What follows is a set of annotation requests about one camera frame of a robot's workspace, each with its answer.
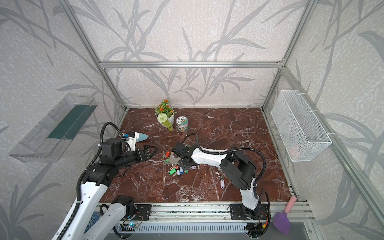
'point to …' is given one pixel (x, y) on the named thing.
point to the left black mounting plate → (142, 212)
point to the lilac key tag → (222, 183)
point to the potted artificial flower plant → (165, 114)
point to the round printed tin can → (182, 122)
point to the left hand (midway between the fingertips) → (154, 146)
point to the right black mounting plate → (238, 211)
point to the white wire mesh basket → (302, 136)
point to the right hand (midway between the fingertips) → (187, 158)
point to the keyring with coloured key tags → (172, 160)
